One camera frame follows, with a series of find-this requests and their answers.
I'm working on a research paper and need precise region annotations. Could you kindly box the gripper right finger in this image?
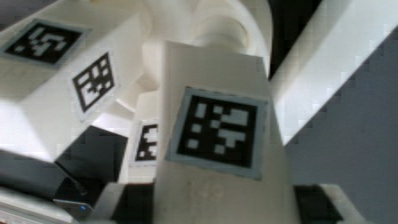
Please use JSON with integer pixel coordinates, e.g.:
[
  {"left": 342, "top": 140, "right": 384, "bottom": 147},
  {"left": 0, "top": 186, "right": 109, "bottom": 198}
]
[{"left": 294, "top": 184, "right": 372, "bottom": 224}]

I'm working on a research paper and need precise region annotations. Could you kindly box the white L-shaped fence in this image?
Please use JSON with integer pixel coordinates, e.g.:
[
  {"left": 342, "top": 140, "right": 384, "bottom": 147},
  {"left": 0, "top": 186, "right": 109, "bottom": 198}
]
[{"left": 271, "top": 0, "right": 398, "bottom": 144}]

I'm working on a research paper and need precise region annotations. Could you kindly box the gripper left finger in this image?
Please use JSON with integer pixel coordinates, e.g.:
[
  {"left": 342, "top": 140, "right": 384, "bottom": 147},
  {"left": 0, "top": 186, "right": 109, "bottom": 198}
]
[{"left": 88, "top": 183, "right": 155, "bottom": 224}]

